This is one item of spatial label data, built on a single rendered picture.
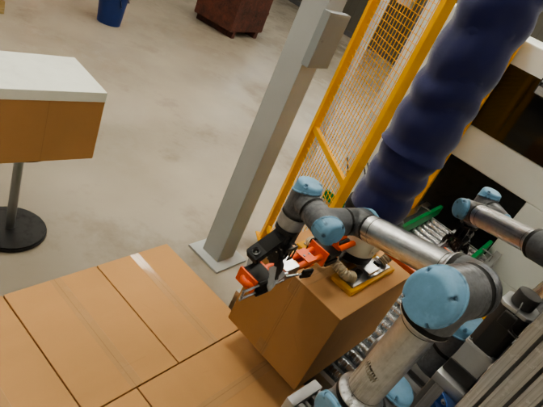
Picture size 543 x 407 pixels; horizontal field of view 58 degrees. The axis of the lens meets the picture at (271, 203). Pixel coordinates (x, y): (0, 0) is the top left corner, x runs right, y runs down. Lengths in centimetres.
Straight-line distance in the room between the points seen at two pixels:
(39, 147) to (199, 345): 129
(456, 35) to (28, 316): 177
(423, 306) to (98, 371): 130
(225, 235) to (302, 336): 155
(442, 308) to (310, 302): 86
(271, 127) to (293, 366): 146
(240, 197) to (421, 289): 223
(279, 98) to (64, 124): 114
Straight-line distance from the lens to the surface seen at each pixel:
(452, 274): 100
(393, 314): 292
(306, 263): 163
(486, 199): 198
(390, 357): 111
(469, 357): 148
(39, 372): 195
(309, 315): 180
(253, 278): 144
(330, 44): 278
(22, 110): 259
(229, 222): 323
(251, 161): 301
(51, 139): 273
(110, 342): 206
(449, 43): 165
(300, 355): 190
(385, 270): 207
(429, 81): 166
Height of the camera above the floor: 212
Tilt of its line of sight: 29 degrees down
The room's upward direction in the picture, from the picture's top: 25 degrees clockwise
